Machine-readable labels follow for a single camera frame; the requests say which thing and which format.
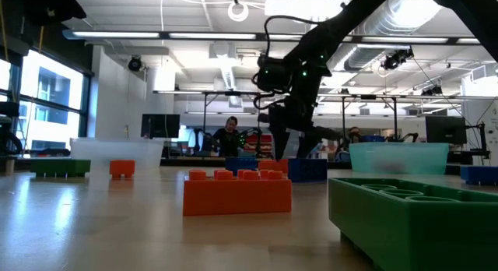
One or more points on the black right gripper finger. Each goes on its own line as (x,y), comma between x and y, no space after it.
(281,142)
(306,144)

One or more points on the blue plastic building block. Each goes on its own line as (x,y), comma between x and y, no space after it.
(307,170)
(241,163)
(480,175)

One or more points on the orange plastic building block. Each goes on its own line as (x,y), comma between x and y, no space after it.
(268,166)
(237,197)
(122,169)

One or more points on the green plastic building block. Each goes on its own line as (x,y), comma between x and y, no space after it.
(389,232)
(60,167)

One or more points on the background black robot arm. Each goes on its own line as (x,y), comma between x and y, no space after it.
(198,140)
(257,134)

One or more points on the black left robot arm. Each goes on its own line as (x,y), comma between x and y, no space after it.
(50,6)

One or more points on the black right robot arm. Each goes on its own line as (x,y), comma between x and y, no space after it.
(330,31)

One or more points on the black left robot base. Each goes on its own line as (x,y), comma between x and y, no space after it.
(5,109)

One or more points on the red storage boxes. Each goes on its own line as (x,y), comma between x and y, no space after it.
(264,140)

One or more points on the blue chair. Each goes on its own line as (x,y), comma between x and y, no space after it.
(342,157)

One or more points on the person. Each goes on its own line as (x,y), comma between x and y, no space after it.
(354,135)
(229,140)

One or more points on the blue crate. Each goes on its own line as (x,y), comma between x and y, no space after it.
(373,139)

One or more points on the teal translucent plastic bin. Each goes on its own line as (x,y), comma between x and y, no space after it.
(397,156)

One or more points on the black computer monitor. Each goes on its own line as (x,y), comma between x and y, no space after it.
(160,126)
(445,129)

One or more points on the black round ceiling spotlight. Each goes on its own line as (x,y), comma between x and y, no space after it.
(135,64)

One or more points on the clear plastic bin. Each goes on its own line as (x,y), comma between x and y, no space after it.
(97,150)

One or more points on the long ceiling light bar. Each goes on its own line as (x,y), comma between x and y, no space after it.
(116,34)

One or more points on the large window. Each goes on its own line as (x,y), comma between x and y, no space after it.
(50,92)

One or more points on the black metal station frame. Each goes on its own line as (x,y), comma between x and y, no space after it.
(205,107)
(395,115)

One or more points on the black ceiling camera cluster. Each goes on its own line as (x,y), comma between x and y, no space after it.
(395,60)
(432,90)

